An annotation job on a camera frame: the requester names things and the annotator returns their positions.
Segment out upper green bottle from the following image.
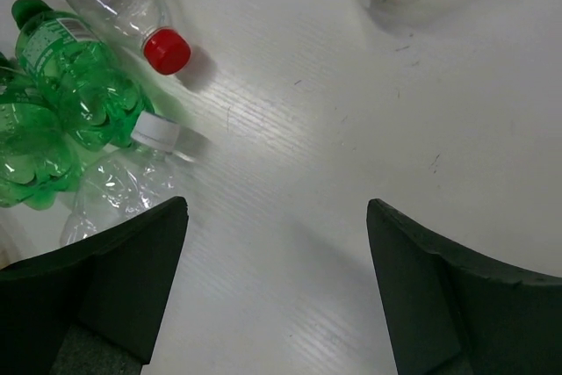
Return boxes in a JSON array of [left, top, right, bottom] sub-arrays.
[[11, 0, 154, 151]]

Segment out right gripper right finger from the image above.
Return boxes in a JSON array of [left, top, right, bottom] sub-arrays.
[[366, 199, 561, 374]]

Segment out long clear bottle white cap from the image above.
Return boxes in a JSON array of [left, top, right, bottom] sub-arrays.
[[60, 112, 190, 247]]

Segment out red label bottle near bin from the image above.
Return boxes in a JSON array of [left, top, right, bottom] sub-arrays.
[[65, 0, 192, 76]]

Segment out green bottle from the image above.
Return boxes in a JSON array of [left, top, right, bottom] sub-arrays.
[[1, 56, 81, 210], [11, 0, 154, 151]]

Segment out lower green bottle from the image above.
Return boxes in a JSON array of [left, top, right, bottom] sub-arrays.
[[1, 56, 81, 210]]

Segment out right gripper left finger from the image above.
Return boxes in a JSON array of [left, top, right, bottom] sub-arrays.
[[1, 197, 189, 374]]

